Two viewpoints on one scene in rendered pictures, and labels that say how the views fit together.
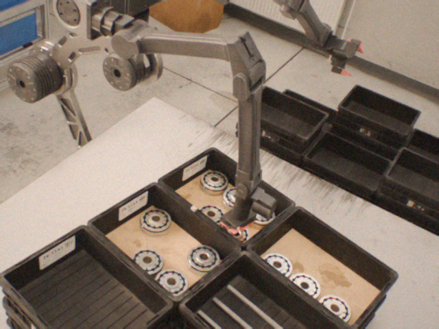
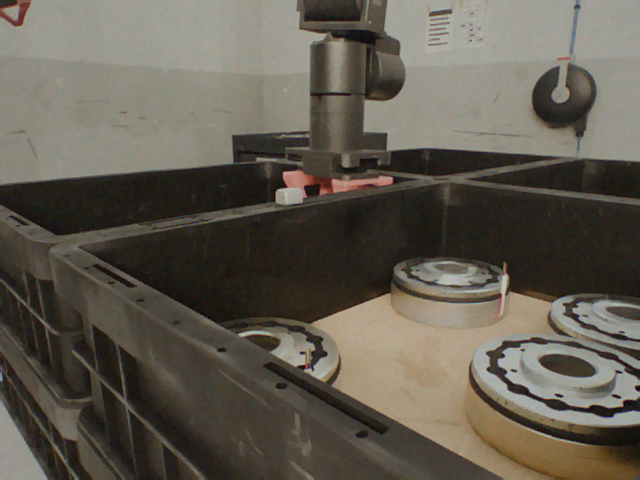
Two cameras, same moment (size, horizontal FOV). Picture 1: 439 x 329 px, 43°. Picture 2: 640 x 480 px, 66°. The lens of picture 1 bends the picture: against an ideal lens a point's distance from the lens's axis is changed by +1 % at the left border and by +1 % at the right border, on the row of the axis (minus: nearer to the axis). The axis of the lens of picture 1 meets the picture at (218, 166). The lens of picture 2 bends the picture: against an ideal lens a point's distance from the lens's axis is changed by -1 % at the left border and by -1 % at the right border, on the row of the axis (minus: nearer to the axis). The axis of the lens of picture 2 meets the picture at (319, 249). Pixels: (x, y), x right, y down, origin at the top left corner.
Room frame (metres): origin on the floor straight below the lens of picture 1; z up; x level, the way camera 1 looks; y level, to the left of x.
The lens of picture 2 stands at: (1.17, 0.43, 1.00)
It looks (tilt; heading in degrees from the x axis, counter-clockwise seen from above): 16 degrees down; 282
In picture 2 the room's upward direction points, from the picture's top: straight up
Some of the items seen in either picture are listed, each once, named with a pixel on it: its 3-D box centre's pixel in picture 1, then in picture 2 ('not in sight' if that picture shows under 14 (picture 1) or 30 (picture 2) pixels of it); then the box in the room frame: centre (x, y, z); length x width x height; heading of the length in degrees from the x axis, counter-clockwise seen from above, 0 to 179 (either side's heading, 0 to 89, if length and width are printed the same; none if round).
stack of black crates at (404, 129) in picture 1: (366, 140); not in sight; (2.66, -0.81, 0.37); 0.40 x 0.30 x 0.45; 66
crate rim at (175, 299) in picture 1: (164, 238); (467, 251); (1.14, 0.12, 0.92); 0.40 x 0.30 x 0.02; 56
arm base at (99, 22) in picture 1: (107, 21); not in sight; (1.44, 0.40, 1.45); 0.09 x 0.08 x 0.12; 156
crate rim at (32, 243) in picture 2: (226, 194); (207, 194); (1.39, -0.05, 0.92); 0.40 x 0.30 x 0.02; 56
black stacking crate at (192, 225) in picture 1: (162, 248); (461, 327); (1.14, 0.12, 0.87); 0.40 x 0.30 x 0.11; 56
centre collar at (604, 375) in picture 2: (147, 260); (566, 368); (1.09, 0.16, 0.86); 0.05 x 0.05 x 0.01
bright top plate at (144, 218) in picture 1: (156, 219); (255, 354); (1.27, 0.17, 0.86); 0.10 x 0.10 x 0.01
